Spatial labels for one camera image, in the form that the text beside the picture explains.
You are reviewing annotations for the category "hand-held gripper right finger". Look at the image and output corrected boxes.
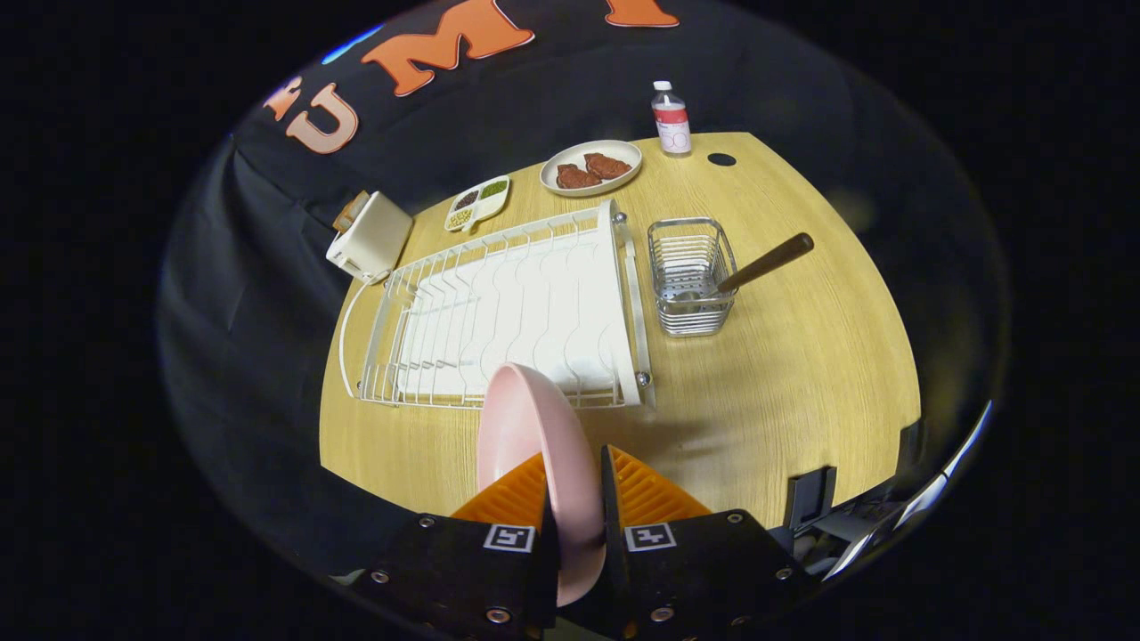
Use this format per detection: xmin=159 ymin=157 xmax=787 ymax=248
xmin=599 ymin=444 xmax=818 ymax=641

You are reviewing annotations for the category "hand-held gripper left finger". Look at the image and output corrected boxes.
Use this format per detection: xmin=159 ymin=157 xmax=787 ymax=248
xmin=352 ymin=451 xmax=563 ymax=641

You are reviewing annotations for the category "pink plate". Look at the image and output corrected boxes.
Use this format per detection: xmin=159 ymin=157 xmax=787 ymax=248
xmin=476 ymin=362 xmax=608 ymax=608

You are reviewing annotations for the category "white wire dish rack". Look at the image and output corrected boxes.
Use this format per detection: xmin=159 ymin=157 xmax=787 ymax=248
xmin=338 ymin=199 xmax=656 ymax=410

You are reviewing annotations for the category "silver wire basket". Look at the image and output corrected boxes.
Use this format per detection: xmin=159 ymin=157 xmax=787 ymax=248
xmin=647 ymin=217 xmax=739 ymax=337

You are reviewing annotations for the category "brown-handled spoon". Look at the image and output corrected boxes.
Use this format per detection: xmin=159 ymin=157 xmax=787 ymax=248
xmin=674 ymin=232 xmax=815 ymax=302

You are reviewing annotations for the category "white divided snack dish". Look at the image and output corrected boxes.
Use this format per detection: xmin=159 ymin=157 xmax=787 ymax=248
xmin=444 ymin=176 xmax=512 ymax=234

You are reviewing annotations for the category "beige plate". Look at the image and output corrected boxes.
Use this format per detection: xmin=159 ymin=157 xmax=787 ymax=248
xmin=540 ymin=140 xmax=643 ymax=198

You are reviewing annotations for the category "white toaster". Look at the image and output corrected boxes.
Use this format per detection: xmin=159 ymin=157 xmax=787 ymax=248
xmin=326 ymin=191 xmax=415 ymax=285

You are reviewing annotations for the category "clear bottle with red label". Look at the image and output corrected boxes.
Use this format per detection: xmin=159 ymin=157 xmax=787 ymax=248
xmin=651 ymin=81 xmax=693 ymax=158

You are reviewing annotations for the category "toasted bread slice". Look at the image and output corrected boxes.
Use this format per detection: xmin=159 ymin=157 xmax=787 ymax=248
xmin=333 ymin=191 xmax=371 ymax=232

